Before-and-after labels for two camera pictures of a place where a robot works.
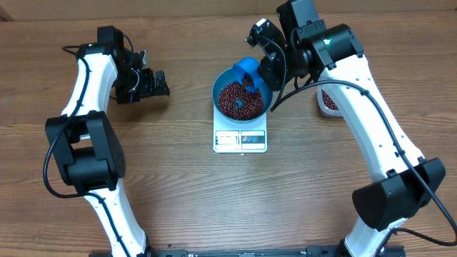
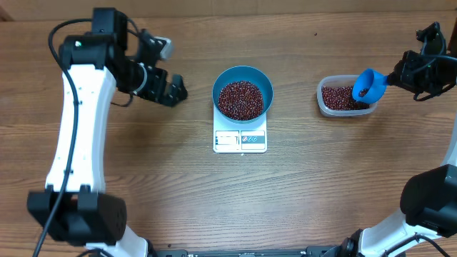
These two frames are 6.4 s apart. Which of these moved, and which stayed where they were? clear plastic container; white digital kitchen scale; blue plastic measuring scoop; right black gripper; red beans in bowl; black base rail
Moved: blue plastic measuring scoop; right black gripper
Stayed: clear plastic container; red beans in bowl; white digital kitchen scale; black base rail
